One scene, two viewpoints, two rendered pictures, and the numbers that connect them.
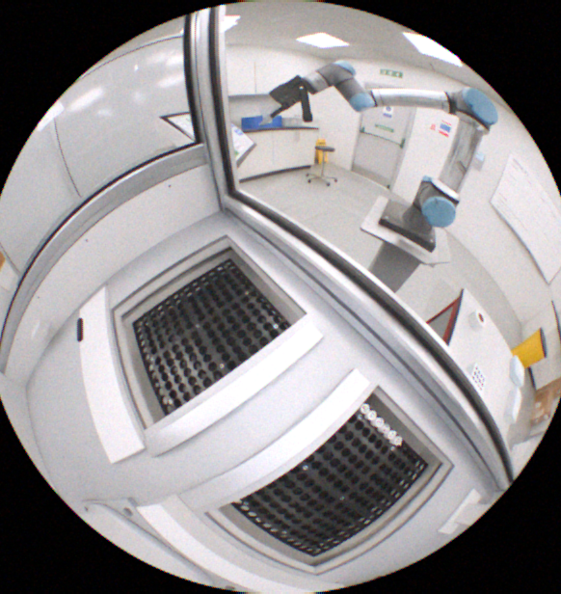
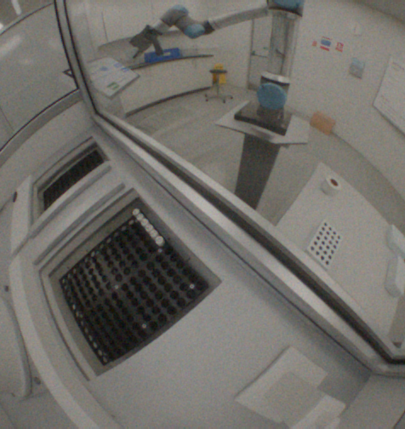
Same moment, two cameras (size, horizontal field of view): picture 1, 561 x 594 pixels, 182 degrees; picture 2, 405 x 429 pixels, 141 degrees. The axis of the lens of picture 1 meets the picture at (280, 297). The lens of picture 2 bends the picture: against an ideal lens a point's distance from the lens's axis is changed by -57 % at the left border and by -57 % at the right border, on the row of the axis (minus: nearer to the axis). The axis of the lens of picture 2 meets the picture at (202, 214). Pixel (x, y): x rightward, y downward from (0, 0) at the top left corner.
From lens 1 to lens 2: 0.28 m
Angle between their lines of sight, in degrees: 1
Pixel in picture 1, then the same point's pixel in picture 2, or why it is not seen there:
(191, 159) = (74, 99)
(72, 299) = (12, 185)
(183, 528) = (20, 269)
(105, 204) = (31, 128)
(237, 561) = (32, 308)
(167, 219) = (64, 133)
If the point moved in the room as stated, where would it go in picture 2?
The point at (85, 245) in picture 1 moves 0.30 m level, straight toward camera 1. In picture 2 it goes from (21, 151) to (45, 157)
